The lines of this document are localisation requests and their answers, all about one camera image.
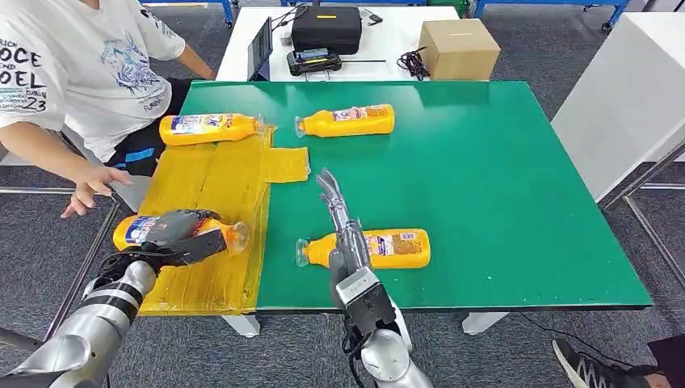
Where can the person's hand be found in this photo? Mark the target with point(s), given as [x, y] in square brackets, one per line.
[93, 185]

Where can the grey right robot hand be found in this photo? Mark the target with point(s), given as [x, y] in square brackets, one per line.
[353, 246]

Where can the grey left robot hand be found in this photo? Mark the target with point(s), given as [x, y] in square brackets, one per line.
[174, 230]

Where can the orange drink bottle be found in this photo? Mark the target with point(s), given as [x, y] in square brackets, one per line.
[348, 122]
[230, 233]
[401, 249]
[214, 129]

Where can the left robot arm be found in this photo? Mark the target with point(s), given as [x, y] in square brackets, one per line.
[96, 321]

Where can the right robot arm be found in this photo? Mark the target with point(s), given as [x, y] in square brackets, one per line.
[388, 359]

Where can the yellow sheet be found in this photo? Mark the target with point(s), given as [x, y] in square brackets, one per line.
[214, 187]

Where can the white table foot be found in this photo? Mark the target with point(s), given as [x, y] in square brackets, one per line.
[242, 325]
[484, 323]

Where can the person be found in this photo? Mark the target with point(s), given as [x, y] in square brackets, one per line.
[96, 64]

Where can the green table mat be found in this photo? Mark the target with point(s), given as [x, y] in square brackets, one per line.
[481, 187]

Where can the black device with yellow stripe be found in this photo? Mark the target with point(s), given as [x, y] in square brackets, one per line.
[313, 61]

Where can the dark tablet screen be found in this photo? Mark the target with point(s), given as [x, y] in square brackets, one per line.
[259, 48]

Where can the black carrying case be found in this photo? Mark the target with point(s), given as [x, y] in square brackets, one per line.
[326, 29]

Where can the cardboard box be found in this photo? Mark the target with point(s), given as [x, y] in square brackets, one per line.
[460, 48]

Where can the small black gadget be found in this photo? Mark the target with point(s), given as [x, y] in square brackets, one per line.
[373, 17]

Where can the black and white shoe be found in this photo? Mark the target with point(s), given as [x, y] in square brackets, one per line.
[588, 369]

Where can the white side table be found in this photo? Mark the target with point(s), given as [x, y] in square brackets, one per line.
[621, 96]

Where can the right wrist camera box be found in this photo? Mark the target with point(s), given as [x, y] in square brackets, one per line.
[366, 300]

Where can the metal chair frame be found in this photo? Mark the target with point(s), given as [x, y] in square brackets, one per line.
[80, 262]

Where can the blue metal frame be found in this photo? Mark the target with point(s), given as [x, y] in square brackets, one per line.
[227, 8]
[551, 4]

